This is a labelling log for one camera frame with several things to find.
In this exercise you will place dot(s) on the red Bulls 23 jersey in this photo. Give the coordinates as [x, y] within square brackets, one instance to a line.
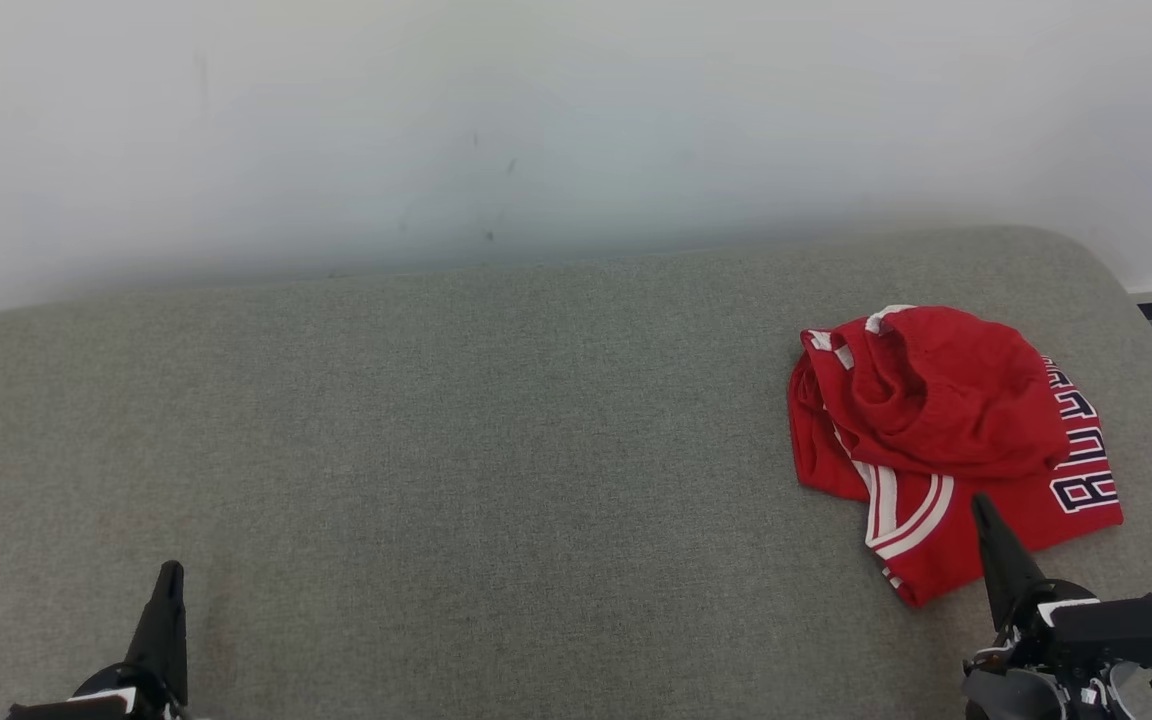
[936, 540]

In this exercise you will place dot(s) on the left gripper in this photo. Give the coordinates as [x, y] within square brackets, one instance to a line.
[106, 700]

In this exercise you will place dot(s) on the red shorts with white stripe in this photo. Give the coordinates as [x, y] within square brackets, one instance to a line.
[956, 400]

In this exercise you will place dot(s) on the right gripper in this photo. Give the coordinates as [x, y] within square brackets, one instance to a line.
[1126, 630]

